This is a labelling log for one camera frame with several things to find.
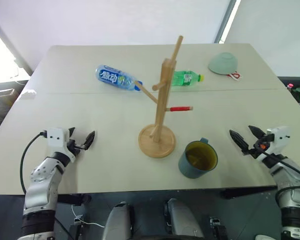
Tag pale green bowl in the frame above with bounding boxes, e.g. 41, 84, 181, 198
207, 51, 240, 76

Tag blue labelled plastic bottle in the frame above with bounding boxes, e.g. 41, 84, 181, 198
94, 64, 144, 93

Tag wooden mug tree stand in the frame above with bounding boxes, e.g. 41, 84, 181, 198
134, 35, 194, 159

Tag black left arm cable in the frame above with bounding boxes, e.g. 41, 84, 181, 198
19, 131, 46, 195

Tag thin white cable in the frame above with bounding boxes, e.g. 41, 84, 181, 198
70, 204, 106, 229

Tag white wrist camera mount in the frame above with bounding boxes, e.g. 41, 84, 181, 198
254, 126, 292, 161
46, 127, 76, 164

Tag dark teal mug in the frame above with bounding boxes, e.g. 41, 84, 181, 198
177, 137, 219, 179

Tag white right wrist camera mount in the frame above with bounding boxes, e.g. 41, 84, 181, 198
254, 126, 292, 161

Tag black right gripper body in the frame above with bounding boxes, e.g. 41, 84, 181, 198
247, 133, 276, 160

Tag green plastic bottle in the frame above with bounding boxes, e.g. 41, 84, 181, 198
170, 69, 206, 88

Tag grey rounded robot leg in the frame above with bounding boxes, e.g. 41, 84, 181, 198
101, 201, 135, 240
163, 198, 205, 240

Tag dark window frame bar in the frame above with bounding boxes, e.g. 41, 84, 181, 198
0, 11, 34, 77
214, 0, 238, 45

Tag red and white cord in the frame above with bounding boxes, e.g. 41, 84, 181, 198
227, 71, 242, 82

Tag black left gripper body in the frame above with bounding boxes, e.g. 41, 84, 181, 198
66, 138, 88, 158

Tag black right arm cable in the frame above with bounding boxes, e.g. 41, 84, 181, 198
258, 146, 300, 201

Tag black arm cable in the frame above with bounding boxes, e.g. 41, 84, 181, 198
258, 146, 300, 201
19, 131, 46, 195

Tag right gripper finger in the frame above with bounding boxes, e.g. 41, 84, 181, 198
248, 124, 265, 141
229, 128, 250, 156

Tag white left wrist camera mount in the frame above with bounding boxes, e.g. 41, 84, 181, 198
46, 127, 76, 164

